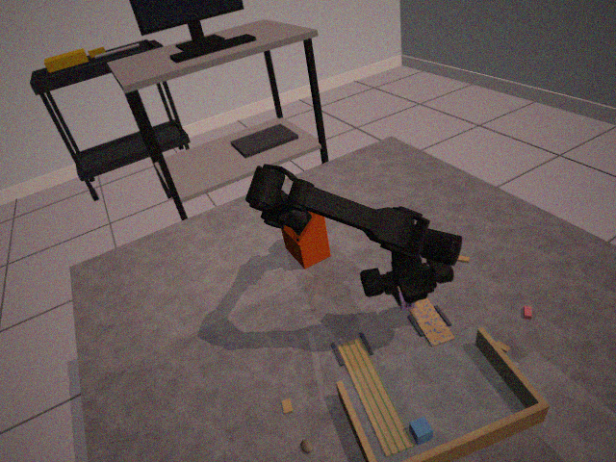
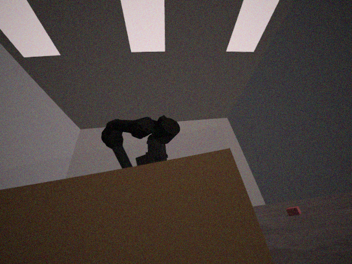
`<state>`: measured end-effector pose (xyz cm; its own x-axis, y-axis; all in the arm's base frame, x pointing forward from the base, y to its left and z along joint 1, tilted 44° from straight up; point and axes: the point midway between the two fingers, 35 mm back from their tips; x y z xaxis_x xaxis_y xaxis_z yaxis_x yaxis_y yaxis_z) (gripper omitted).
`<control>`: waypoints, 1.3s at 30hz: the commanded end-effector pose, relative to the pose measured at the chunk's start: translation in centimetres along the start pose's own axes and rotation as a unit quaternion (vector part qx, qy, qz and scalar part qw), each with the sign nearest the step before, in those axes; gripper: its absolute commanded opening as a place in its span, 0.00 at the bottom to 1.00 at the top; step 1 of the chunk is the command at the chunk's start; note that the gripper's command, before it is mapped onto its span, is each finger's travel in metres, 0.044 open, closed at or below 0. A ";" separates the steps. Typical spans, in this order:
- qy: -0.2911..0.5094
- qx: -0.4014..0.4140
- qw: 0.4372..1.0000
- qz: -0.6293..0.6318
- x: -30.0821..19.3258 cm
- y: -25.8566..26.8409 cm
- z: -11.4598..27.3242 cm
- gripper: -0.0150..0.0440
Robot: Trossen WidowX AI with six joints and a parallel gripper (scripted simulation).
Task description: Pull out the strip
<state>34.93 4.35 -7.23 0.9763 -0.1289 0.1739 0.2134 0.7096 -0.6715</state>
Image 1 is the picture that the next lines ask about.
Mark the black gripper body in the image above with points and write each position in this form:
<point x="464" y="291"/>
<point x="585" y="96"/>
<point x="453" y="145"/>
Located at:
<point x="374" y="283"/>

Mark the purple labelled cube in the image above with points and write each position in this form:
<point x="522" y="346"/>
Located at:
<point x="404" y="306"/>

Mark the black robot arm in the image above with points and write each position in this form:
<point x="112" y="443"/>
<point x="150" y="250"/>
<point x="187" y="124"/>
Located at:
<point x="393" y="228"/>

